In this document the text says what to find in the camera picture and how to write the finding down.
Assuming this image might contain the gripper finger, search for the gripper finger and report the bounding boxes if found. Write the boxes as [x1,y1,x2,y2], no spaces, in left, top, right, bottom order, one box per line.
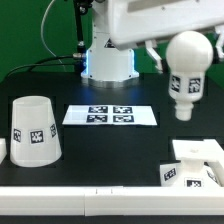
[214,26,224,64]

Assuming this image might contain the white right rail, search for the white right rail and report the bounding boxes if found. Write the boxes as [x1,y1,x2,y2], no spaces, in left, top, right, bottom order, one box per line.
[203,139,224,187]

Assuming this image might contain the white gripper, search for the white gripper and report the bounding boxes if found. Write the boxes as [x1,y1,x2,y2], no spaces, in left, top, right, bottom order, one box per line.
[108,0,224,73]

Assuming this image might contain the white lamp shade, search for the white lamp shade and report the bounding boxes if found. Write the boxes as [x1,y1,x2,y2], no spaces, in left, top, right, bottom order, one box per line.
[10,96,62,167]

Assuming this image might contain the white lamp bulb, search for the white lamp bulb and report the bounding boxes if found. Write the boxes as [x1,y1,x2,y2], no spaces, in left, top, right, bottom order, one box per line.
[166,31,213,121]

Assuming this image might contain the grey thin cable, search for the grey thin cable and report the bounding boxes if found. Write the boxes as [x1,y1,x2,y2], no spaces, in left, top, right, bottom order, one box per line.
[40,0,68,73]

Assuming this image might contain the white marker sheet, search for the white marker sheet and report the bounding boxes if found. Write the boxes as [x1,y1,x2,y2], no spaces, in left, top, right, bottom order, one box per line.
[63,105,157,126]

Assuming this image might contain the white left rail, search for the white left rail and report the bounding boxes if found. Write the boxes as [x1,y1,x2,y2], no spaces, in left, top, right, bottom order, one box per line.
[0,138,7,164]

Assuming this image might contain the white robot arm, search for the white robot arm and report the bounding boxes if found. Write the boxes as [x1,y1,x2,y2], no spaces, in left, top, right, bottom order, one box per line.
[82,0,224,87]

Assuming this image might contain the white lamp base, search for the white lamp base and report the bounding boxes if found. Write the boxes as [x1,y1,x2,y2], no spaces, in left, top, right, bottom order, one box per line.
[160,139,224,188]

